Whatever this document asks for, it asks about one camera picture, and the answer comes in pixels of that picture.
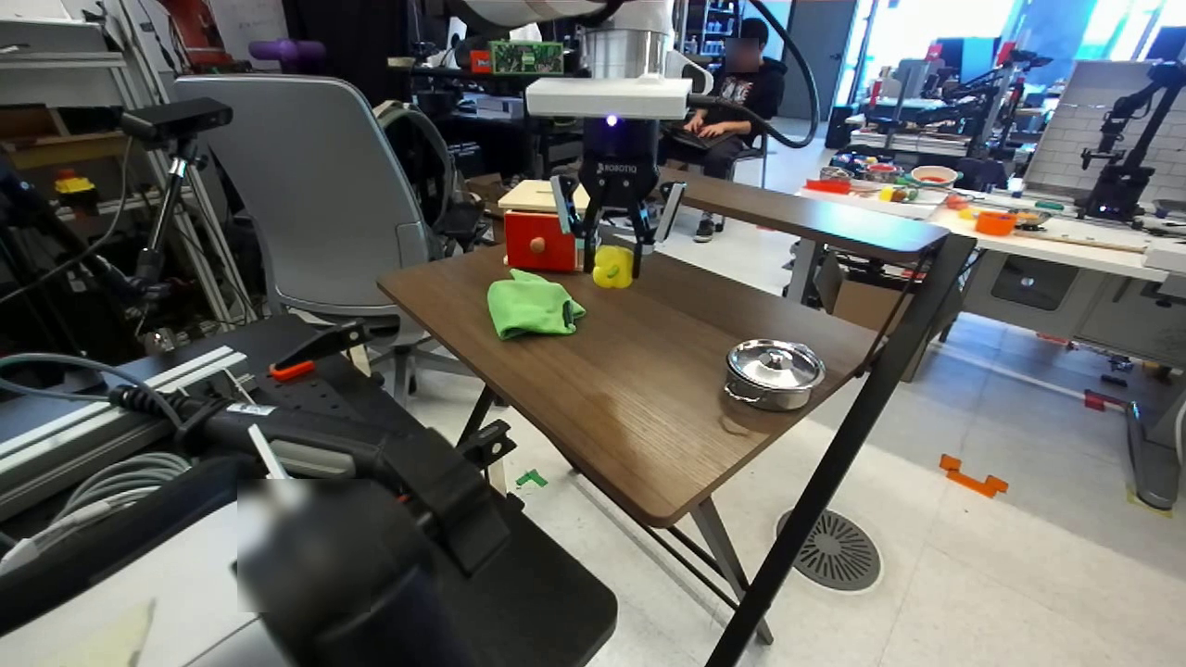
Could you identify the aluminium rail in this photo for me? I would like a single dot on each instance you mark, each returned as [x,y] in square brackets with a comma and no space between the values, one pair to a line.
[85,420]

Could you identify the seated person in black shirt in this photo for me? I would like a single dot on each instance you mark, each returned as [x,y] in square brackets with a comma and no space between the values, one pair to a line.
[741,95]

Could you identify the wooden box with red drawer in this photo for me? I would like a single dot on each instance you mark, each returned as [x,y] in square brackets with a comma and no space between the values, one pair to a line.
[539,243]

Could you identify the brown folding table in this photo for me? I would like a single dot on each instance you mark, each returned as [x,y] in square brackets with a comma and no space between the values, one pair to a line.
[838,456]

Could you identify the purple object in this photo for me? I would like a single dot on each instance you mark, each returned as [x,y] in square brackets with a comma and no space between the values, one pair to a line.
[285,52]

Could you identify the white height-adjustable desk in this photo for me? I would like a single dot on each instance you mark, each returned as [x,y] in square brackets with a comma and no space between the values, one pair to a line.
[1075,253]

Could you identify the camera tripod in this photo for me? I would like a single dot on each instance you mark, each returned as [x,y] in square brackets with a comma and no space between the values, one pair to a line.
[185,233]

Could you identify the silver metal pot with lid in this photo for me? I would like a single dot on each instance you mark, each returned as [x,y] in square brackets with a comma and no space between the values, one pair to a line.
[771,377]

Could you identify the black clamp mount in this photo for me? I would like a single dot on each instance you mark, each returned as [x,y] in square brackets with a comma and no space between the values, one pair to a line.
[371,556]

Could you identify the green circuit board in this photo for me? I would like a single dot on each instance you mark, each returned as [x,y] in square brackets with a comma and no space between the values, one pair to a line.
[524,55]

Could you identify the green cloth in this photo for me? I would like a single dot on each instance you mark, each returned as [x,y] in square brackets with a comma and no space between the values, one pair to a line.
[529,309]

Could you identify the grey office chair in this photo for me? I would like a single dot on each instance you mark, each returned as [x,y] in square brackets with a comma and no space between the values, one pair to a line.
[317,185]

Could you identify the red and black robot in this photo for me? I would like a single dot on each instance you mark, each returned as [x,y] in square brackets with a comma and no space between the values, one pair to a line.
[982,86]

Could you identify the orange container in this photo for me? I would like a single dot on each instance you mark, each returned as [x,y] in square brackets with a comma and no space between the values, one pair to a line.
[996,222]

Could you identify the round floor drain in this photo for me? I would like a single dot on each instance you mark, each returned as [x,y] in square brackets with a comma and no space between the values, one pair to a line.
[835,548]

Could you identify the yellow bell pepper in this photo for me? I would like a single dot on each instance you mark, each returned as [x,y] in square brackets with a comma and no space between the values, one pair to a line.
[614,268]

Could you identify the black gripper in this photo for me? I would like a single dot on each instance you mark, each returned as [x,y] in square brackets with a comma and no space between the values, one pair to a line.
[621,169]

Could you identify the white partition panel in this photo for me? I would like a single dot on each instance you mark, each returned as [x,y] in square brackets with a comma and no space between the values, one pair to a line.
[1059,134]

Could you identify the black camera on tripod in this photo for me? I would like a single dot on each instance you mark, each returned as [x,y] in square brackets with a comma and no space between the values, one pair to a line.
[170,115]

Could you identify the black robot arm on stand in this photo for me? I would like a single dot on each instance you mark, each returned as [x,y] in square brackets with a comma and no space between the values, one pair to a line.
[1117,154]

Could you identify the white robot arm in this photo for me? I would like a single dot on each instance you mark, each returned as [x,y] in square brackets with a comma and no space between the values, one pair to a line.
[578,29]

